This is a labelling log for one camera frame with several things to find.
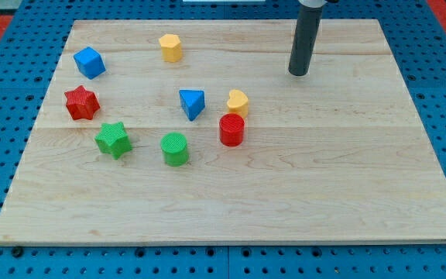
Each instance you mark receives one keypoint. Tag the blue cube block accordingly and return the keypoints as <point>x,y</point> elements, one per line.
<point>89,62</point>

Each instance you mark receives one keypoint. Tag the green star block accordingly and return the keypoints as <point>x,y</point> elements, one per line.
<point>113,139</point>

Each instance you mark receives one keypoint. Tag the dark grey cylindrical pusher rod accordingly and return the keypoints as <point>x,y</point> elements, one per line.
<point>306,29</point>

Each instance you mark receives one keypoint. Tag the red cylinder block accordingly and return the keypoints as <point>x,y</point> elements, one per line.
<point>231,129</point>

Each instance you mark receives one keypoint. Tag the red star block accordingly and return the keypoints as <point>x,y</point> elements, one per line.
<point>81,103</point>

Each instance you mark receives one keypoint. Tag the silver robot wrist mount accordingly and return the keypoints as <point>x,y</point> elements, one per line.
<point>313,3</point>

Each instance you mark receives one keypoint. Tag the blue triangle block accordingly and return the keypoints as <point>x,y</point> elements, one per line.
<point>192,102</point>

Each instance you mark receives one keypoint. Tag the yellow hexagon block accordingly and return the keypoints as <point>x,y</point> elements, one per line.
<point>171,47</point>

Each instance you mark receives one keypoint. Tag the light wooden board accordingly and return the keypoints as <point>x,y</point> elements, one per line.
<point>336,157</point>

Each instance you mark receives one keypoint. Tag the yellow heart block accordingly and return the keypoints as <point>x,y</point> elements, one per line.
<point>238,103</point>

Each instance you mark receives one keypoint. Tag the green cylinder block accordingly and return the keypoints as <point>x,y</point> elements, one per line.
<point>175,149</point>

